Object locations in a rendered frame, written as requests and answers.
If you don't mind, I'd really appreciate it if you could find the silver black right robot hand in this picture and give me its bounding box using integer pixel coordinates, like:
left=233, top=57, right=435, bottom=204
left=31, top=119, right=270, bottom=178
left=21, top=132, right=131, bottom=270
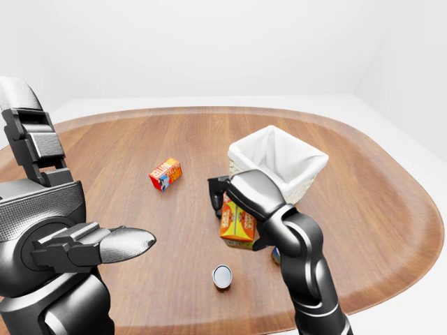
left=207, top=170, right=291, bottom=253

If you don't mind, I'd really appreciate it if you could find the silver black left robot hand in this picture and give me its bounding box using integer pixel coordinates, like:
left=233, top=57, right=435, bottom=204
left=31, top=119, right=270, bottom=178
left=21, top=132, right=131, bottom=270
left=0, top=75, right=157, bottom=299

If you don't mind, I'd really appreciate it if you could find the orange juice carton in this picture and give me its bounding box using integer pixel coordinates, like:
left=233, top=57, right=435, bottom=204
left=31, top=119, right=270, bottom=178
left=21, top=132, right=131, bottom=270
left=219, top=194, right=261, bottom=251

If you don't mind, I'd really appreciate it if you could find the wicker basket with white liner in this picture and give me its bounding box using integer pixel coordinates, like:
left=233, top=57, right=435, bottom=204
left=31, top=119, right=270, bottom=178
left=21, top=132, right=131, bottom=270
left=228, top=125, right=330, bottom=205

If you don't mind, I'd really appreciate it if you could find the small tin with silver lid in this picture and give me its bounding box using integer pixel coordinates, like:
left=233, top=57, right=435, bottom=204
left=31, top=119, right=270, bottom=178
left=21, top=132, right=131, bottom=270
left=211, top=264, right=234, bottom=293

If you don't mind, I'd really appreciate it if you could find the red butter box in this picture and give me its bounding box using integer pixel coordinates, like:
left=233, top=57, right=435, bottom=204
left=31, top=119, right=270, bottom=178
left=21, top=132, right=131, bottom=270
left=149, top=157, right=183, bottom=193

